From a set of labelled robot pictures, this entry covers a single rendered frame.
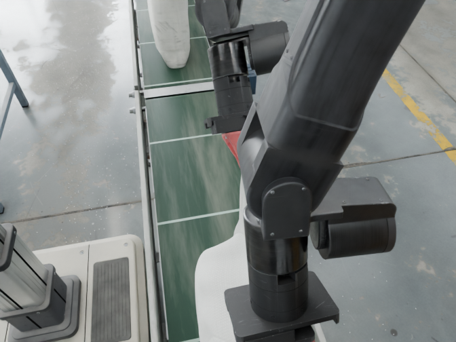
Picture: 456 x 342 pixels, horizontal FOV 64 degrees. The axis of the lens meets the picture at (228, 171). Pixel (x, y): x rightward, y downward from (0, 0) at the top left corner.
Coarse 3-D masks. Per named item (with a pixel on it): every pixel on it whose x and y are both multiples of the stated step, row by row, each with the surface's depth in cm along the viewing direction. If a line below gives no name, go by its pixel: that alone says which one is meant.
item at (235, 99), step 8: (216, 80) 55; (224, 80) 54; (240, 80) 54; (248, 80) 56; (216, 88) 55; (224, 88) 54; (232, 88) 54; (240, 88) 54; (248, 88) 55; (216, 96) 55; (224, 96) 54; (232, 96) 54; (240, 96) 54; (248, 96) 55; (224, 104) 54; (232, 104) 54; (240, 104) 54; (248, 104) 55; (224, 112) 55; (232, 112) 54; (240, 112) 54; (248, 112) 54; (208, 120) 53
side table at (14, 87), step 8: (0, 48) 205; (0, 56) 205; (0, 64) 209; (8, 64) 213; (8, 72) 213; (8, 80) 217; (16, 80) 221; (8, 88) 214; (16, 88) 222; (8, 96) 209; (16, 96) 226; (24, 96) 230; (8, 104) 206; (24, 104) 231; (0, 112) 200; (0, 120) 196; (0, 128) 191; (0, 136) 190; (0, 208) 177
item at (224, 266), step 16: (240, 192) 66; (240, 208) 69; (240, 224) 72; (240, 240) 71; (208, 256) 74; (224, 256) 72; (240, 256) 69; (208, 272) 72; (224, 272) 69; (240, 272) 67; (208, 288) 69; (224, 288) 67; (208, 304) 68; (224, 304) 66; (208, 320) 66; (224, 320) 64; (208, 336) 67; (224, 336) 63
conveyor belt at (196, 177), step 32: (192, 96) 179; (160, 128) 164; (192, 128) 164; (160, 160) 151; (192, 160) 151; (224, 160) 151; (160, 192) 140; (192, 192) 140; (224, 192) 140; (160, 224) 131; (192, 224) 131; (224, 224) 131; (192, 256) 122; (192, 288) 115; (192, 320) 109
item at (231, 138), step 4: (228, 132) 55; (232, 132) 53; (236, 132) 53; (240, 132) 54; (224, 136) 58; (228, 136) 54; (232, 136) 54; (236, 136) 54; (224, 140) 60; (228, 140) 58; (232, 140) 54; (236, 140) 54; (228, 144) 59; (232, 144) 54; (236, 144) 54; (232, 148) 58; (236, 148) 54; (232, 152) 59; (236, 152) 55; (236, 156) 58
